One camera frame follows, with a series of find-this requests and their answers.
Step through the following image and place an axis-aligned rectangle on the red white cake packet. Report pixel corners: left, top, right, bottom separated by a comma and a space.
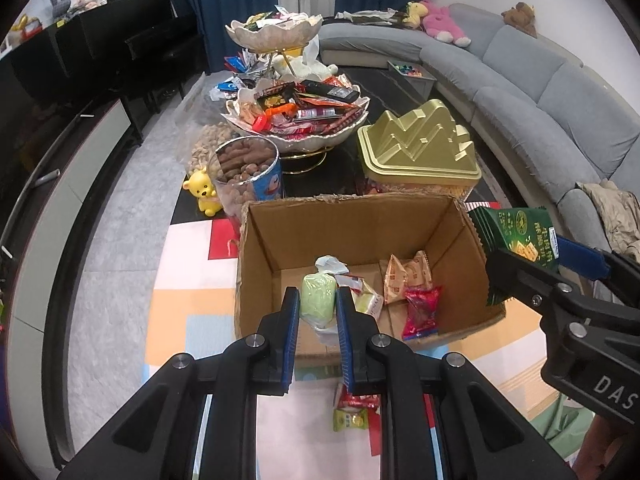
334, 274, 384, 320

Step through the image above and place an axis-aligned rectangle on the gold Fortune biscuits bag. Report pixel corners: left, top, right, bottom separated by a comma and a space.
383, 250, 434, 304

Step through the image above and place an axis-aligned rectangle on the pink red hawthorn snack bag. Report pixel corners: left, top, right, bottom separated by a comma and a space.
401, 286, 442, 340

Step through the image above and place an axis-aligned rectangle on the grey TV cabinet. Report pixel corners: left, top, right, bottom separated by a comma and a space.
6, 101, 131, 478

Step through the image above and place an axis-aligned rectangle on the gold mountain-shaped tin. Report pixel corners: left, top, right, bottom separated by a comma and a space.
357, 99, 482, 200

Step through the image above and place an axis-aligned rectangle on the brown teddy bear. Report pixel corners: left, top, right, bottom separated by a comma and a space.
501, 2, 537, 38

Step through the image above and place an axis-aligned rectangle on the pink plush toy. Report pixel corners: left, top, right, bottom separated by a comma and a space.
421, 0, 472, 48

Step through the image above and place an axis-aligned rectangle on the brown cardboard box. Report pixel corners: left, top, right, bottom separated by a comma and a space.
234, 193, 506, 350

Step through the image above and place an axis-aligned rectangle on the yellow plush toy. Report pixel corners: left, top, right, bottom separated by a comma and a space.
402, 1, 428, 29

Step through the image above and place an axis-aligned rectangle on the green cracker packet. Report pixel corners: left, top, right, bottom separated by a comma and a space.
469, 207, 559, 310

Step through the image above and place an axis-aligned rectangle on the grey rabbit plush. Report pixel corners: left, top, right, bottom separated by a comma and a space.
50, 0, 72, 22

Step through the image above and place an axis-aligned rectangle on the grey curved sofa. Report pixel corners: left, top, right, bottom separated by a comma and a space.
319, 3, 639, 249

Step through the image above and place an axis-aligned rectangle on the two-tier lotus snack stand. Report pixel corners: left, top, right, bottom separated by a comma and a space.
222, 6, 370, 158

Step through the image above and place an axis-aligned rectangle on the yellow bear figurine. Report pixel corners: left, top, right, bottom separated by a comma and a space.
182, 169, 222, 218

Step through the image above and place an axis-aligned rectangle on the person's right hand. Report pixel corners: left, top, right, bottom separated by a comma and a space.
573, 415, 639, 480

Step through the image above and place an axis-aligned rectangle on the white grey snack packet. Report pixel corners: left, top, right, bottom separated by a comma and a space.
300, 256, 349, 347

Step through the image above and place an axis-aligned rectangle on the light green durian candy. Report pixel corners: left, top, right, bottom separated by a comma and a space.
333, 406, 369, 432

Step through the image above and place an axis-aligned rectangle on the beige cloth on sofa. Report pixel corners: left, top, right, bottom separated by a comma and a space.
577, 179, 640, 263

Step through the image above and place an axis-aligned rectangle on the dark red candy packet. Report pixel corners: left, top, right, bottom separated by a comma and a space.
334, 382, 380, 411

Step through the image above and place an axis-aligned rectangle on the colourful patchwork tablecloth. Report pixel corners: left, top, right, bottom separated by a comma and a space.
143, 198, 593, 479

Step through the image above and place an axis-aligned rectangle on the clear jar of nuts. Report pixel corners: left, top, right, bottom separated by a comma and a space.
207, 136, 282, 219

